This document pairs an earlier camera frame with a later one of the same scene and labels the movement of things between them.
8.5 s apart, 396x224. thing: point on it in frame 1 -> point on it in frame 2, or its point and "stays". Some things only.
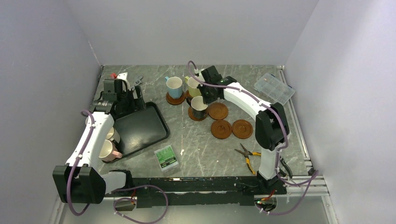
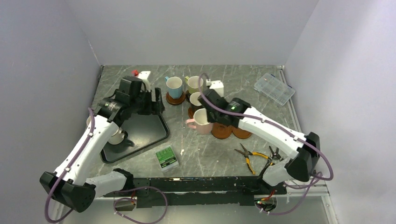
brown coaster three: [191, 115] stays
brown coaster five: [242, 129] stays
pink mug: [109, 152] -> [200, 122]
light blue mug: [174, 84] stays
